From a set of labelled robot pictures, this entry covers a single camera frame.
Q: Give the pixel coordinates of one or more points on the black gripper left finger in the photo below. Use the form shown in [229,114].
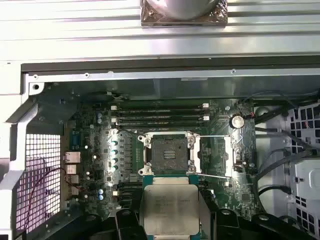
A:
[125,225]

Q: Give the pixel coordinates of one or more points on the silver-topped CPU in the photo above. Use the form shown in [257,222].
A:
[170,207]

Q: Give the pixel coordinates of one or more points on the square brown base plate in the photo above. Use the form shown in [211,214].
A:
[150,20]

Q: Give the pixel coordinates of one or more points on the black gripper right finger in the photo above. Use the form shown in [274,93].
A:
[275,230]

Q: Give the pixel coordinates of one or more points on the metal drive cage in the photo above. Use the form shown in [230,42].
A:
[305,180]

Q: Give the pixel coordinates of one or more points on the green motherboard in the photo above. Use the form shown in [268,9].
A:
[220,150]

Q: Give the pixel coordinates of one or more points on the CPU socket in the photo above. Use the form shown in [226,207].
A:
[170,150]

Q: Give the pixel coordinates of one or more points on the silver coin cell battery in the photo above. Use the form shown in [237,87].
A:
[237,121]

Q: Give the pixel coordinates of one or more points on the RAM slot with white clips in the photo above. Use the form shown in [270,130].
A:
[160,106]
[130,191]
[160,118]

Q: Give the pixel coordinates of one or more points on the black and grey PC case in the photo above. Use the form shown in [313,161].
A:
[75,77]

